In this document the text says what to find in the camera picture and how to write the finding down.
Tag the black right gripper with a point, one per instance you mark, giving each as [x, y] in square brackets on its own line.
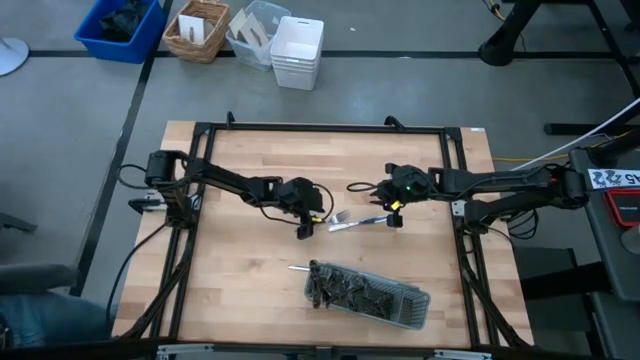
[407, 185]

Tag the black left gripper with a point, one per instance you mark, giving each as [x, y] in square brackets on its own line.
[300, 197]

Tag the silver table knife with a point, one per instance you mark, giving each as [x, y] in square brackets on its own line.
[355, 224]

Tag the grey plastic cutlery basket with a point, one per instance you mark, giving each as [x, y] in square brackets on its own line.
[417, 305]

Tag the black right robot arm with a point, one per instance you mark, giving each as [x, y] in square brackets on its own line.
[500, 182]

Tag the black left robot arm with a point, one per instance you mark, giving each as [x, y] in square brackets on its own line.
[220, 177]

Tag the white plastic bin stack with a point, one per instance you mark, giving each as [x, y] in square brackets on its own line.
[297, 50]

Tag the clear plastic bin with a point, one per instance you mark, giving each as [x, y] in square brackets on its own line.
[250, 57]

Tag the black stand foot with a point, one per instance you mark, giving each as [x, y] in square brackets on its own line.
[505, 45]

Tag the wicker basket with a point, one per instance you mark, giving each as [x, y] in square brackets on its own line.
[200, 47]

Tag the white number label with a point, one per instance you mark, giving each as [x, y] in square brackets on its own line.
[612, 178]

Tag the white card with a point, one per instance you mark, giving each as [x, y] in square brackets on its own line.
[191, 27]

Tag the red flat device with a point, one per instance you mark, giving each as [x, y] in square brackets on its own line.
[625, 207]

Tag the dark grey side desk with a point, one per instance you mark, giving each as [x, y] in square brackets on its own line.
[620, 270]

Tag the clear round object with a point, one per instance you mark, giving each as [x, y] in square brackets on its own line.
[632, 240]

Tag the blue plastic bin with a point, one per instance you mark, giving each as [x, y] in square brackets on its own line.
[125, 52]

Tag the person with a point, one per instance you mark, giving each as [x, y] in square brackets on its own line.
[50, 320]

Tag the black cloth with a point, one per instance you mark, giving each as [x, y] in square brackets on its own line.
[122, 22]

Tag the round white floor base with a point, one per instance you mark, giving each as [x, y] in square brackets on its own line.
[10, 55]

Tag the black aluminium table frame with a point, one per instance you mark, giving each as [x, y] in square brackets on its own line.
[325, 128]

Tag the black desk leg frame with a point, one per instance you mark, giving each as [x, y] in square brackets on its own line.
[575, 128]

